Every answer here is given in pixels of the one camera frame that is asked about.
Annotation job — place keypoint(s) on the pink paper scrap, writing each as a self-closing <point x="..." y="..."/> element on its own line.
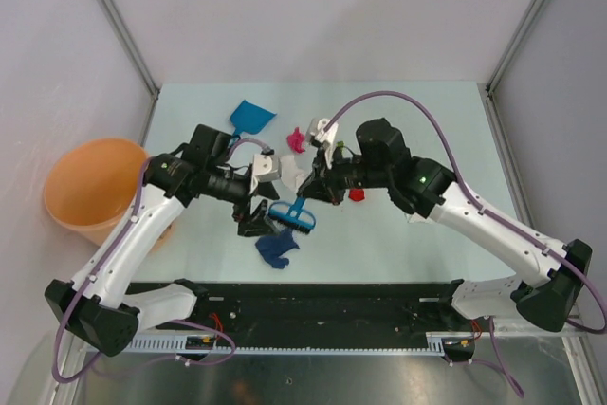
<point x="296" y="141"/>

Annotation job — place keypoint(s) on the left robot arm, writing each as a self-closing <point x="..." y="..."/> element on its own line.
<point x="95" y="305"/>

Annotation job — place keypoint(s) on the blue plastic dustpan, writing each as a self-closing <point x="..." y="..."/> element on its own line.
<point x="249" y="118"/>

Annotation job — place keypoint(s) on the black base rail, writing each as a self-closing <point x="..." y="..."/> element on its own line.
<point x="331" y="316"/>

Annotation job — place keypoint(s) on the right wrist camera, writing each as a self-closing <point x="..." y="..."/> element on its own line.
<point x="322" y="132"/>

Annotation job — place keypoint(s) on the blue hand brush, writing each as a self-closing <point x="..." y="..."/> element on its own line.
<point x="293" y="215"/>

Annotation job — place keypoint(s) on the orange plastic bucket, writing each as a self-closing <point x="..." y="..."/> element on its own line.
<point x="90" y="188"/>

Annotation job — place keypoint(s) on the red long paper scrap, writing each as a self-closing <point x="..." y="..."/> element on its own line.
<point x="356" y="195"/>

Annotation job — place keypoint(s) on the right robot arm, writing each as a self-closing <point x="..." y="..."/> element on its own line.
<point x="545" y="283"/>

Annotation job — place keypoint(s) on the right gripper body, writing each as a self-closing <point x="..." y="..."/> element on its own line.
<point x="336" y="176"/>

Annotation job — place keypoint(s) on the white paper scrap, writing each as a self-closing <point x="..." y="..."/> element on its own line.
<point x="416" y="218"/>
<point x="292" y="176"/>

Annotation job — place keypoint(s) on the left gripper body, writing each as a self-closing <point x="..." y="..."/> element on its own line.
<point x="243" y="210"/>

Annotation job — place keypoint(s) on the dark blue paper scrap front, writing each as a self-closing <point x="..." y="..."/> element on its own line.
<point x="273" y="248"/>

